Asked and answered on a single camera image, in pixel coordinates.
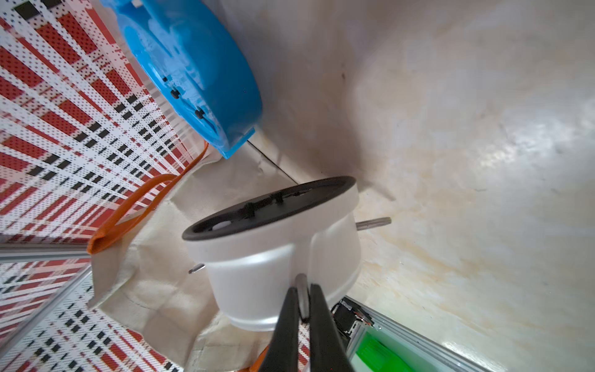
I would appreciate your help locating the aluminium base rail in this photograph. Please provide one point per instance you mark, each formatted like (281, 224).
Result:
(374, 342)

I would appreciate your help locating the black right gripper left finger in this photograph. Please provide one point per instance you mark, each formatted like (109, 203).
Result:
(282, 353)

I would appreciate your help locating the bright blue round alarm clock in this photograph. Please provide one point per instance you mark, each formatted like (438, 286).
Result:
(194, 61)

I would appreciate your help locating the beige canvas bag orange handles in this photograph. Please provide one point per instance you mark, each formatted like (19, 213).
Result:
(144, 278)

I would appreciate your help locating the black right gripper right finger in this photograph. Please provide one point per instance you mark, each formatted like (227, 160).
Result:
(326, 349)

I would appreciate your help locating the white round clock black back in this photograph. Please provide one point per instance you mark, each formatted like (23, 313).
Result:
(253, 251)

